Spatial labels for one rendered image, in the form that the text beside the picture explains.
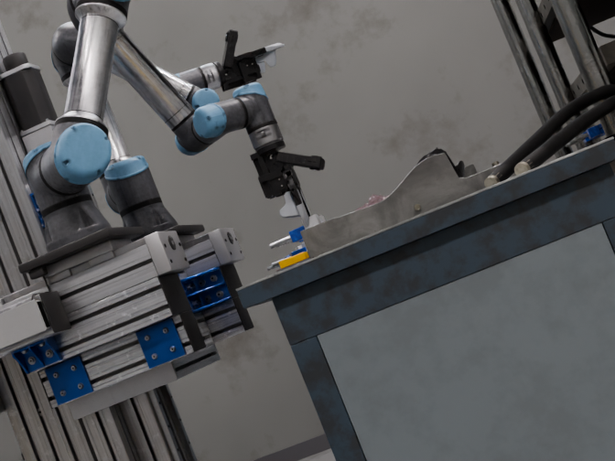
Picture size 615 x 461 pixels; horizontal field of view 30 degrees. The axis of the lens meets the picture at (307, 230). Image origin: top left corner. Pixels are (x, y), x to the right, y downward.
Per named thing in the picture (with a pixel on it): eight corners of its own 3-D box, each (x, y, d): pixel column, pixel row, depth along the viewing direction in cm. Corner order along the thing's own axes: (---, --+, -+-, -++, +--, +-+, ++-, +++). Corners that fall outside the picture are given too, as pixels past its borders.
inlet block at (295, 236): (273, 257, 270) (264, 236, 270) (276, 256, 275) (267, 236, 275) (324, 235, 268) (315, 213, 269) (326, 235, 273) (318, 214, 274)
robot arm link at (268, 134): (280, 125, 276) (275, 122, 268) (286, 143, 276) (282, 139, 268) (251, 137, 277) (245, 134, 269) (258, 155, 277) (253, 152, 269)
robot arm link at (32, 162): (80, 204, 265) (59, 150, 266) (101, 187, 254) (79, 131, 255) (33, 218, 258) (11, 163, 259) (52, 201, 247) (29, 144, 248)
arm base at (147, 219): (118, 251, 299) (104, 216, 299) (138, 249, 314) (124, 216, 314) (169, 230, 296) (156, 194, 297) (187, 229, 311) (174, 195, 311)
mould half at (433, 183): (314, 267, 263) (292, 213, 264) (326, 265, 289) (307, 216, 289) (519, 185, 257) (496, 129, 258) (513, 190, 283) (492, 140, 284)
